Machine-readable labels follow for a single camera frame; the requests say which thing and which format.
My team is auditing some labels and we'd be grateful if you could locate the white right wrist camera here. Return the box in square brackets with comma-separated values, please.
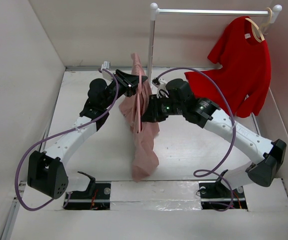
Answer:
[152, 78, 169, 98]

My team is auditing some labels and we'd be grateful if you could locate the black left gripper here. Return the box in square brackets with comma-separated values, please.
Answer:
[102, 70, 147, 109]

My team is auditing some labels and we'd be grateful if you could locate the pink t-shirt with print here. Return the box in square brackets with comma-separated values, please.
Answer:
[119, 52, 160, 184]

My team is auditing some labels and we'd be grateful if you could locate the silver clothes rack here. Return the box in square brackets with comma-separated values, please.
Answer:
[147, 2, 282, 80]

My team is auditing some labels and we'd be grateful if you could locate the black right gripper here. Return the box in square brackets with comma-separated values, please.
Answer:
[140, 93, 185, 123]

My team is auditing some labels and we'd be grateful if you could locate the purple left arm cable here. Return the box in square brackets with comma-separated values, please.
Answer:
[14, 67, 120, 212]

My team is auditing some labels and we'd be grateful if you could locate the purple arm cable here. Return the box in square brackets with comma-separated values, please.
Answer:
[156, 67, 237, 212]
[14, 67, 120, 212]

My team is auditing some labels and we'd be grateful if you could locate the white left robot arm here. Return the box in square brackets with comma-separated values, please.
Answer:
[28, 70, 148, 200]

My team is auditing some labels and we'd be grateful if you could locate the red t-shirt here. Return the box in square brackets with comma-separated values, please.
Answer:
[185, 16, 271, 118]

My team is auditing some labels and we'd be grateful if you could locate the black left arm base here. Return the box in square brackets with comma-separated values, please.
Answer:
[63, 181, 111, 211]

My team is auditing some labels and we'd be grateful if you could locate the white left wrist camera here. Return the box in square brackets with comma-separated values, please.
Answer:
[99, 61, 112, 80]

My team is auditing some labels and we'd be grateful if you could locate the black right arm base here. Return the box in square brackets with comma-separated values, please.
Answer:
[194, 169, 247, 212]

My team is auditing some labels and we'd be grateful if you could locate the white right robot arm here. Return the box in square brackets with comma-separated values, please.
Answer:
[141, 78, 286, 197]

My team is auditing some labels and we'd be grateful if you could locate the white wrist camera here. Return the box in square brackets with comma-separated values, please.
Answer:
[152, 78, 169, 98]
[99, 61, 112, 80]

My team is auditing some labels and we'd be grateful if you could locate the beige wooden hanger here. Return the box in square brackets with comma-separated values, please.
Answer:
[245, 7, 273, 43]

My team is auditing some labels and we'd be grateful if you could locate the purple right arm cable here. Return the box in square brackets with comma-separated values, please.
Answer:
[156, 67, 237, 212]

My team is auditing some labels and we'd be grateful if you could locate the pink plastic hanger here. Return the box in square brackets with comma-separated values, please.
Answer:
[136, 71, 144, 133]

